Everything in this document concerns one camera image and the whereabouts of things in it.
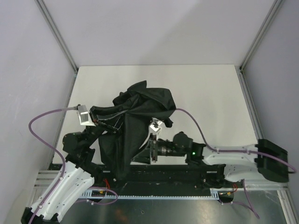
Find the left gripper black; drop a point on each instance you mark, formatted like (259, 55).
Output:
(100, 122)

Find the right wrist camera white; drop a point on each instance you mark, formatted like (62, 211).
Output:
(154, 129)

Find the aluminium frame post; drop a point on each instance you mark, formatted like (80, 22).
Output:
(56, 33)
(266, 24)

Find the right aluminium frame post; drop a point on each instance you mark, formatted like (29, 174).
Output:
(266, 24)

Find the grey slotted cable duct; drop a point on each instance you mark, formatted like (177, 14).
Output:
(90, 195)

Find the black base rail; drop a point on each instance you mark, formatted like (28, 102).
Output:
(167, 180)

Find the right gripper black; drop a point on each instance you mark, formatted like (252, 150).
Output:
(153, 152)

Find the left aluminium frame post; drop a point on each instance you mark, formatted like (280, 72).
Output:
(56, 33)

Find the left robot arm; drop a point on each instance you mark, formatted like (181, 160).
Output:
(77, 174)

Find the black folding umbrella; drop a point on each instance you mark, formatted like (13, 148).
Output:
(135, 109)

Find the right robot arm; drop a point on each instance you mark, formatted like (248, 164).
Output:
(263, 160)

